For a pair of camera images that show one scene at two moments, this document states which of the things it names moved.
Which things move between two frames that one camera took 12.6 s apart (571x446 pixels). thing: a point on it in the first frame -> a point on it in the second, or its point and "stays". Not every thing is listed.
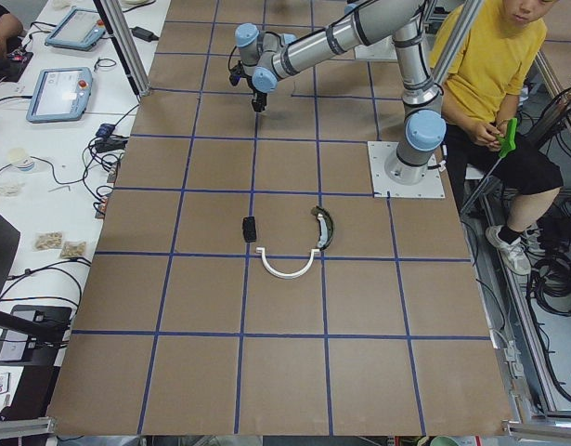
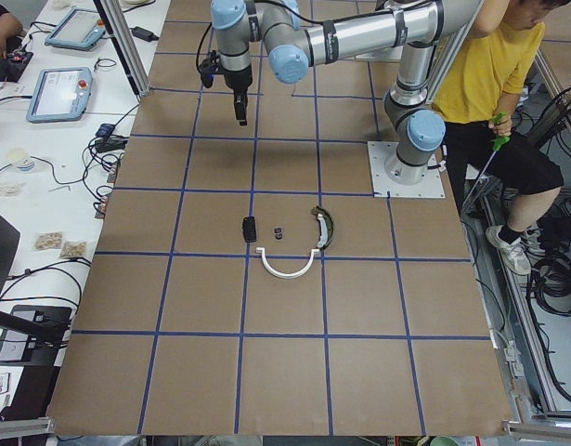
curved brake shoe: [326, 227] stays
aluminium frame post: [124, 39] stays
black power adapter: [143, 33] stays
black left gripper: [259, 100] -> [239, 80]
